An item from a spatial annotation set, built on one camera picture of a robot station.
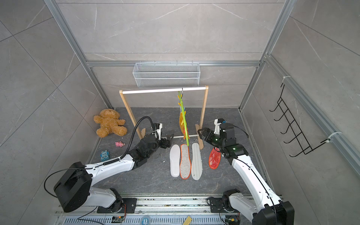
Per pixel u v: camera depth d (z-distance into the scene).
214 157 0.90
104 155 0.90
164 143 0.73
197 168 0.86
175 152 0.92
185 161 0.89
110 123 1.01
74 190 0.41
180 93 0.69
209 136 0.67
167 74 0.98
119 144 0.95
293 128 0.68
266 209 0.38
